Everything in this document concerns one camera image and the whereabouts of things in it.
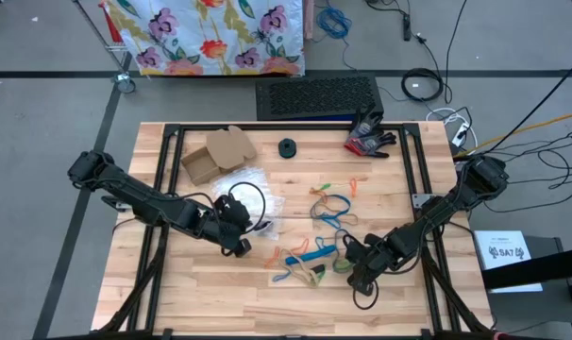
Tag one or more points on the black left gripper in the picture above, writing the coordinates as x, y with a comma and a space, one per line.
224, 219

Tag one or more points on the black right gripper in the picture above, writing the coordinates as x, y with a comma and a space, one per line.
375, 257

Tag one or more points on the wide black rubber band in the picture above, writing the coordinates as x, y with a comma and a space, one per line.
263, 227

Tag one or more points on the thin light blue rubber band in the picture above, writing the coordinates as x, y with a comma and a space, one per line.
281, 277

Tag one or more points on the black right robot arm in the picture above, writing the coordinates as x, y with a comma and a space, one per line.
437, 212

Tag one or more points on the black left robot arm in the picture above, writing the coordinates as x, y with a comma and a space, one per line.
144, 198

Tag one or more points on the large tan rubber band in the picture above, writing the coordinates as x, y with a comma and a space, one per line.
309, 278

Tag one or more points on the small orange rubber band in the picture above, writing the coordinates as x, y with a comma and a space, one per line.
316, 191
353, 189

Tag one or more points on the stack of clear zip bags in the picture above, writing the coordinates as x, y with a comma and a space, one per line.
272, 205

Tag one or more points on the open cardboard box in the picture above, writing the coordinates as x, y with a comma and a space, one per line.
231, 148

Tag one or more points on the dark round puck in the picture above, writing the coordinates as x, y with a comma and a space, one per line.
287, 147

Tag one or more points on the black red work glove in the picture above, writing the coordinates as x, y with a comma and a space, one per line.
373, 144

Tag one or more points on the grey black work glove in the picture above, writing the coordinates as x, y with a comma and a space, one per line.
367, 125

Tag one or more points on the white paper sign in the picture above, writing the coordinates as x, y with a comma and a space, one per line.
503, 252

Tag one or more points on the black computer case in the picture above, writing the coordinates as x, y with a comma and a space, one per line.
314, 96

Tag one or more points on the white power strip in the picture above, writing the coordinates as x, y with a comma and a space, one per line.
460, 134

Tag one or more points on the white floral cloth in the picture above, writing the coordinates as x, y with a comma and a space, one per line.
196, 38

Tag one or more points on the grey cart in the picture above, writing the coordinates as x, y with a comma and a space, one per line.
545, 311

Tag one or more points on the pink cloth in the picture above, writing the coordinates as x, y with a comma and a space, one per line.
308, 19

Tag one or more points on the black power strip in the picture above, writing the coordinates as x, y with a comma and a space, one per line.
407, 26

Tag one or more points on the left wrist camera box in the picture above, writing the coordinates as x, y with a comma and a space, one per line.
242, 248

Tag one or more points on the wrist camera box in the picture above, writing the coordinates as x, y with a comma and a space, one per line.
366, 288
242, 248

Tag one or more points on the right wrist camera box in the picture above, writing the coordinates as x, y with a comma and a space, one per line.
366, 288

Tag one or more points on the black table frame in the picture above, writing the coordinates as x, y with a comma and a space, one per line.
291, 126

